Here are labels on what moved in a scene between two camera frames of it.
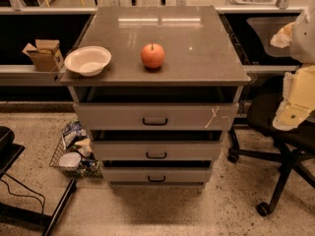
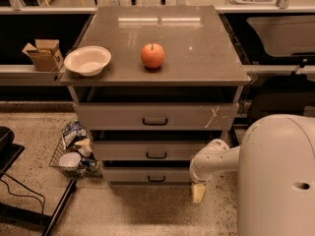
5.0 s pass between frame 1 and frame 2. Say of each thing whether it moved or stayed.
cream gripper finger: moved
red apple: stayed
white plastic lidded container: stayed
